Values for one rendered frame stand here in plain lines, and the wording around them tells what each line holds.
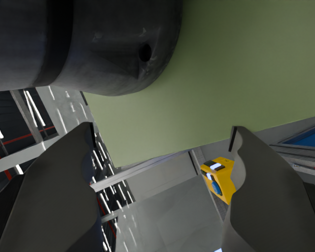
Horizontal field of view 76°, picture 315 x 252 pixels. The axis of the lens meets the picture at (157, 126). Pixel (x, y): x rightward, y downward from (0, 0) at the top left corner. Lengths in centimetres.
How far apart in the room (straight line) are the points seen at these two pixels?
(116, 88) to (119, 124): 7
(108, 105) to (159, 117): 8
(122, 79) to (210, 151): 101
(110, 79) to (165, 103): 6
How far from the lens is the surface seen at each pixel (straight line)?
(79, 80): 17
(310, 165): 66
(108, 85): 18
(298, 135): 89
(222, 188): 66
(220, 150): 117
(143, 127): 22
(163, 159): 109
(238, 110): 17
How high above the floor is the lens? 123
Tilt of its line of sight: 6 degrees down
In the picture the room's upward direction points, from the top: 113 degrees counter-clockwise
